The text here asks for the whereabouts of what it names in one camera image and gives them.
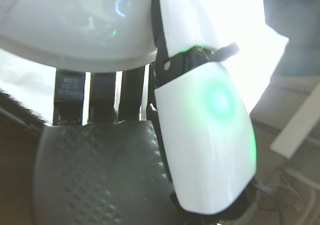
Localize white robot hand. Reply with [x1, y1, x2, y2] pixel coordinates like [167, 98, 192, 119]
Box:
[32, 0, 259, 225]

